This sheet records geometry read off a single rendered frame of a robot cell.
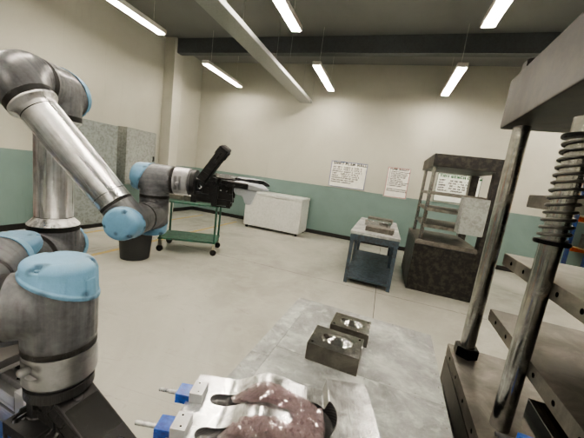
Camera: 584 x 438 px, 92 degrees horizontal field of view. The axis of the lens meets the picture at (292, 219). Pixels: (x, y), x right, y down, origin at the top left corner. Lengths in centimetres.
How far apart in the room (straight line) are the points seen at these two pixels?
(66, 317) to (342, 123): 741
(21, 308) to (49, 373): 8
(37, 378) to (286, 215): 663
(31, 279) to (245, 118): 823
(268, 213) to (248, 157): 197
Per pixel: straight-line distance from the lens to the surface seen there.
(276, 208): 702
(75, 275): 40
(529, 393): 158
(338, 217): 751
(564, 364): 127
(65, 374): 46
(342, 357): 118
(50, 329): 43
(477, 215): 450
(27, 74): 85
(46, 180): 96
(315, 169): 760
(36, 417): 55
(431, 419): 117
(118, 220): 71
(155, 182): 83
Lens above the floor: 150
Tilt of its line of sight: 9 degrees down
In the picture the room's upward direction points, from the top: 8 degrees clockwise
